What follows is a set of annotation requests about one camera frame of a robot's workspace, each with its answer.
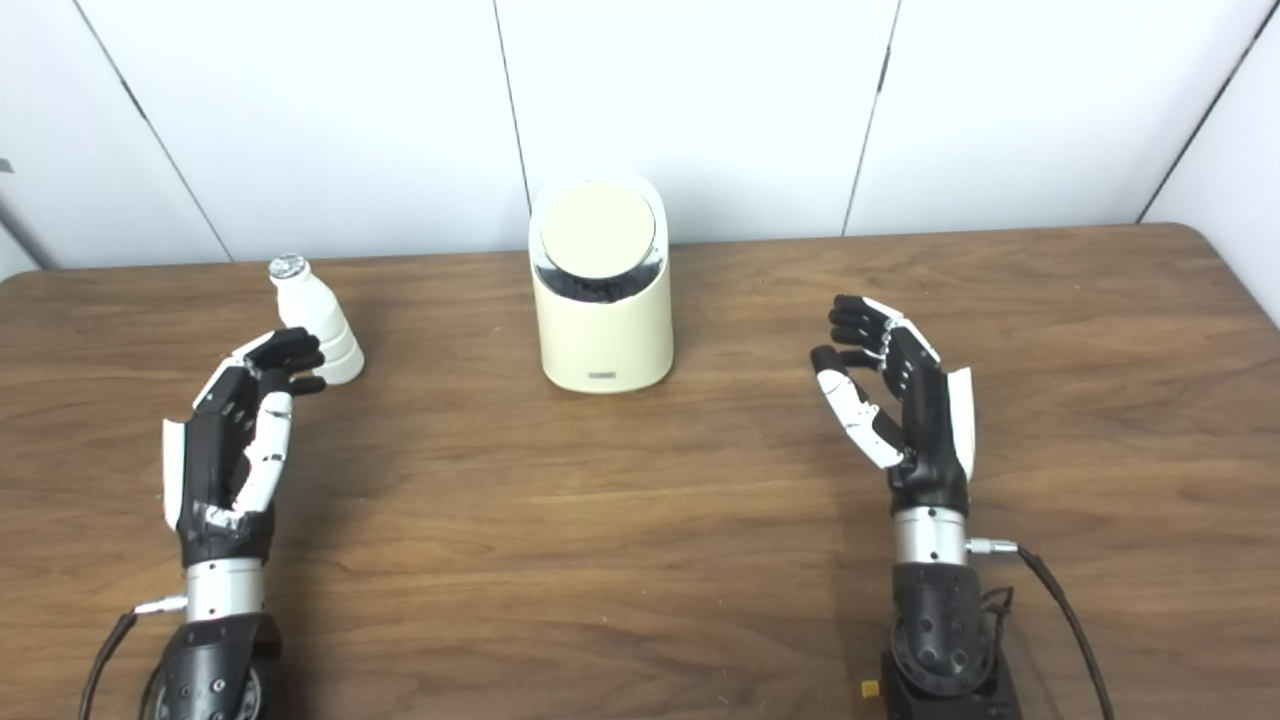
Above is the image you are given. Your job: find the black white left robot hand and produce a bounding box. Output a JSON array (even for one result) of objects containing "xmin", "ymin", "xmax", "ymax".
[{"xmin": 162, "ymin": 325, "xmax": 327, "ymax": 568}]

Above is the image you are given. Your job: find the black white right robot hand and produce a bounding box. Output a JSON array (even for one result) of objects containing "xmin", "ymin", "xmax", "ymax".
[{"xmin": 810, "ymin": 294, "xmax": 977, "ymax": 516}]

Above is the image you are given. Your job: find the small white plastic bottle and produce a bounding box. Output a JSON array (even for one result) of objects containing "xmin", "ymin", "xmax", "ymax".
[{"xmin": 268, "ymin": 254, "xmax": 366, "ymax": 386}]

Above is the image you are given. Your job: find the cream round bin lid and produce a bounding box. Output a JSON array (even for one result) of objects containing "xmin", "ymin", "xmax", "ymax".
[{"xmin": 538, "ymin": 183, "xmax": 658, "ymax": 281}]

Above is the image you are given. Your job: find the cream-colored bin body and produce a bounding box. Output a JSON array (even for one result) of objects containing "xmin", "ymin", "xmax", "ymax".
[{"xmin": 528, "ymin": 175, "xmax": 675, "ymax": 395}]

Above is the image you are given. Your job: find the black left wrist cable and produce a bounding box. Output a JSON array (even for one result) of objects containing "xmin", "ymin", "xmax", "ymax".
[{"xmin": 78, "ymin": 596, "xmax": 189, "ymax": 720}]

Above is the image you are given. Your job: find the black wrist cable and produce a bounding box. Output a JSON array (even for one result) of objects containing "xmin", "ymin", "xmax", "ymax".
[
  {"xmin": 965, "ymin": 538, "xmax": 1117, "ymax": 720},
  {"xmin": 78, "ymin": 596, "xmax": 189, "ymax": 720}
]

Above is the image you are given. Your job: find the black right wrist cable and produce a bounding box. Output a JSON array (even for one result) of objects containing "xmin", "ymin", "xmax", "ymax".
[{"xmin": 965, "ymin": 538, "xmax": 1117, "ymax": 720}]

